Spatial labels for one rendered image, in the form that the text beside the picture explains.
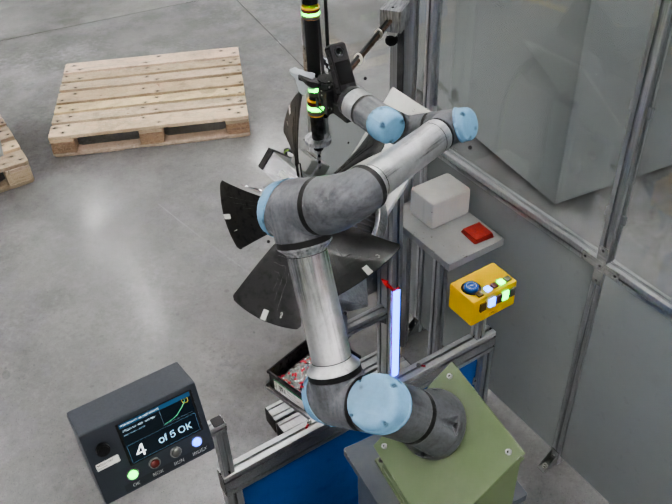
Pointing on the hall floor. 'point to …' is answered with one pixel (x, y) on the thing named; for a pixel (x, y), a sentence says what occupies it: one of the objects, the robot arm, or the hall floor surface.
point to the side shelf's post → (437, 307)
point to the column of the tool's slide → (413, 175)
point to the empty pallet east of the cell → (149, 100)
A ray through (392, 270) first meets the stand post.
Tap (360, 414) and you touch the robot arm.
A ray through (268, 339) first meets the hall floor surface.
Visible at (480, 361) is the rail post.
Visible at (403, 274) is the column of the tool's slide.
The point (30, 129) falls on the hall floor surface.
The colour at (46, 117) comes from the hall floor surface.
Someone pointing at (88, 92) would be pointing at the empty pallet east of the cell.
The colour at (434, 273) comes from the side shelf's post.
